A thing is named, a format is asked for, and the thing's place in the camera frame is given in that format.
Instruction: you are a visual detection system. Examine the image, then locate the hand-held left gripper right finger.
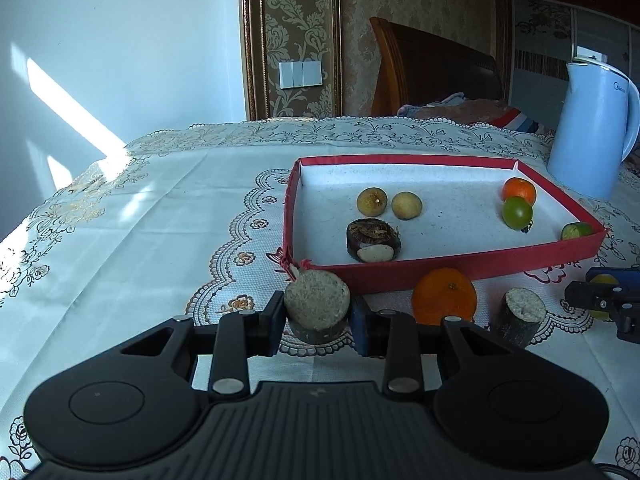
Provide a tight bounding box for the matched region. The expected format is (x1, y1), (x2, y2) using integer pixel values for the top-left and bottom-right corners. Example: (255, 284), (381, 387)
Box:
(349, 296), (517, 397)

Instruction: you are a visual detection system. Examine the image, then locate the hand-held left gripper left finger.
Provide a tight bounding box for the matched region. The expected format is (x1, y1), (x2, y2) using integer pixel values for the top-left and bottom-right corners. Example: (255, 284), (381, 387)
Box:
(119, 290), (288, 403)

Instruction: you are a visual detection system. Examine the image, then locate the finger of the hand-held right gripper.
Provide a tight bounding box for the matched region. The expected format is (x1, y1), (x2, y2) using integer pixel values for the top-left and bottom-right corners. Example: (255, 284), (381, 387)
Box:
(564, 281), (640, 346)
(585, 266), (640, 286)

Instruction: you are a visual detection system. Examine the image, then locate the yellowish green tomato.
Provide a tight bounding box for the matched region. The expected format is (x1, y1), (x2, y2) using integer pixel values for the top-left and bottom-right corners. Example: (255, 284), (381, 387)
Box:
(589, 273), (624, 320)

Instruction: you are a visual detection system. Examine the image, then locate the dark sugarcane piece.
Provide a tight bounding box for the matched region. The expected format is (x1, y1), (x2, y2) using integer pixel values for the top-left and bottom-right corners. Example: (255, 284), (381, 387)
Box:
(489, 287), (548, 350)
(283, 269), (352, 345)

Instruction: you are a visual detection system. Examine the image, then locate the green cucumber chunk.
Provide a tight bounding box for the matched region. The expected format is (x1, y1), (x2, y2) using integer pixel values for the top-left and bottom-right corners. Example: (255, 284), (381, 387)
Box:
(559, 221), (595, 241)

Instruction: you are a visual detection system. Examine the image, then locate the red shallow cardboard box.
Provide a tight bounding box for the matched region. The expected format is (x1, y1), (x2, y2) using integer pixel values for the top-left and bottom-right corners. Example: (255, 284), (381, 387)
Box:
(280, 155), (608, 295)

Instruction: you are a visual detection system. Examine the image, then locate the small orange mandarin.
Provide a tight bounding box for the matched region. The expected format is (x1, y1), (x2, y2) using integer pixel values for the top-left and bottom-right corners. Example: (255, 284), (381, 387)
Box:
(502, 177), (537, 207)

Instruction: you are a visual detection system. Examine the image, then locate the dark water chestnut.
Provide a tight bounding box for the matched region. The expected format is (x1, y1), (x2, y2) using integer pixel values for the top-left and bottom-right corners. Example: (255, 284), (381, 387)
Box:
(345, 218), (402, 263)

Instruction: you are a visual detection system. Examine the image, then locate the large orange mandarin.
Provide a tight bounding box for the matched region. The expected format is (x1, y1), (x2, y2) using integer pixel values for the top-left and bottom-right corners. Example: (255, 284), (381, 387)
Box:
(411, 267), (479, 326)

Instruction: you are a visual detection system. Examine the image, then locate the beige round longan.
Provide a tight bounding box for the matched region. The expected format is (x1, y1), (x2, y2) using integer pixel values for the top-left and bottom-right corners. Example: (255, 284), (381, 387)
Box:
(356, 187), (388, 217)
(391, 192), (423, 222)

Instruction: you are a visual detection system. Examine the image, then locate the light blue electric kettle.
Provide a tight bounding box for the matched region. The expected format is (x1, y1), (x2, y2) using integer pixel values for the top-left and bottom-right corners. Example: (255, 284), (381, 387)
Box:
(546, 55), (640, 202)

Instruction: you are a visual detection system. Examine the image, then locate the striped bedding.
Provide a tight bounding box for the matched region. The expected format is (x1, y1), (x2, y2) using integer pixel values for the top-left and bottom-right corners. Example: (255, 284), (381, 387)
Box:
(492, 107), (557, 137)

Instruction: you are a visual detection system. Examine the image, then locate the pink blanket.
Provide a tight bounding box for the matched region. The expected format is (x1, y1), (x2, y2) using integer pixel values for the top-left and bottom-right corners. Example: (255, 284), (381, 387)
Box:
(397, 92), (507, 124)

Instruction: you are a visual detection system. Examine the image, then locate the floral sliding door wardrobe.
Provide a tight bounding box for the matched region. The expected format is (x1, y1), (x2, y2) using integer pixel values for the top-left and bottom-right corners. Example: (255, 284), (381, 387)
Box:
(507, 0), (640, 107)

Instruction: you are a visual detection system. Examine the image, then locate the white wall light switch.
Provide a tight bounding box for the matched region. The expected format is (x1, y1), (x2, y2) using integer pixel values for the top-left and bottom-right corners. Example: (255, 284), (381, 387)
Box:
(278, 58), (325, 90)

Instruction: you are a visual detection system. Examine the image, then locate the brown wall moulding frame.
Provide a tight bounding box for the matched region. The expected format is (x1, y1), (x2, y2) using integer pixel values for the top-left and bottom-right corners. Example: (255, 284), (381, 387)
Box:
(239, 0), (346, 122)

